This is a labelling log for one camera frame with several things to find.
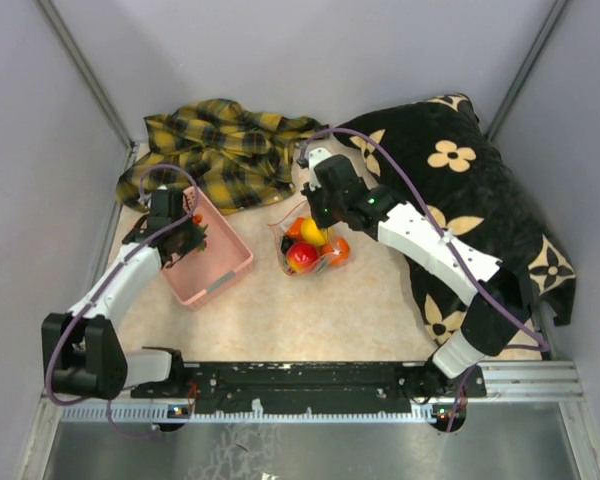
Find clear orange-zipper zip bag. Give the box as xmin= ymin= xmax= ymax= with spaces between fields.
xmin=269 ymin=202 xmax=351 ymax=276

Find pink plastic basket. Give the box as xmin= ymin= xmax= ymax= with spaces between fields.
xmin=162 ymin=192 xmax=253 ymax=310

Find yellow plaid shirt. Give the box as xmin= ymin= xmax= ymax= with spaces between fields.
xmin=116 ymin=99 xmax=327 ymax=215

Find black floral pillow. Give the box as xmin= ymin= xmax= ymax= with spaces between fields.
xmin=335 ymin=93 xmax=576 ymax=326

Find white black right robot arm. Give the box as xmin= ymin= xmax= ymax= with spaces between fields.
xmin=298 ymin=149 xmax=531 ymax=396

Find white slotted cable duct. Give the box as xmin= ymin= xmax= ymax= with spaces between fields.
xmin=59 ymin=402 xmax=461 ymax=425

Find orange toy fruit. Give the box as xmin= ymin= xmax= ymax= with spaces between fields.
xmin=285 ymin=217 xmax=304 ymax=241
xmin=321 ymin=236 xmax=351 ymax=267

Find yellow toy fruit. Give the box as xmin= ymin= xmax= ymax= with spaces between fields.
xmin=300 ymin=217 xmax=329 ymax=247

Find red toy cherry bunch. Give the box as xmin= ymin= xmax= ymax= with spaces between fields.
xmin=184 ymin=196 xmax=208 ymax=252

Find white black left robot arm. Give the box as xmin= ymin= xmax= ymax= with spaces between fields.
xmin=41 ymin=188 xmax=205 ymax=406

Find red toy fruit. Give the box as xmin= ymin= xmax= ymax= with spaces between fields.
xmin=286 ymin=242 xmax=320 ymax=274

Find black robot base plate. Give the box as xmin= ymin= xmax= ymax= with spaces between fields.
xmin=131 ymin=362 xmax=486 ymax=414

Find dark toy grapes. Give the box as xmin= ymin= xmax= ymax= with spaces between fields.
xmin=280 ymin=235 xmax=296 ymax=255

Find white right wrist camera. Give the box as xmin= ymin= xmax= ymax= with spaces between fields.
xmin=296 ymin=148 xmax=333 ymax=169

